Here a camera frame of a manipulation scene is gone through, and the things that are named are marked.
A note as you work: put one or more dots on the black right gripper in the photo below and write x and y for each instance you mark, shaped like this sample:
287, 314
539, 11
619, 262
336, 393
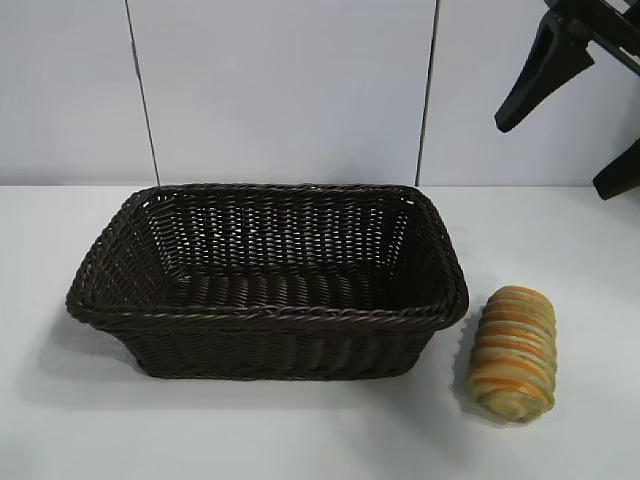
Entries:
610, 22

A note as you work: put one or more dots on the long striped bread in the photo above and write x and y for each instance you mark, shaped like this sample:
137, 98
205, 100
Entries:
512, 345

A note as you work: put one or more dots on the dark brown woven basket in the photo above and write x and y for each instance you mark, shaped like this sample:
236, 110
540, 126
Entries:
270, 345

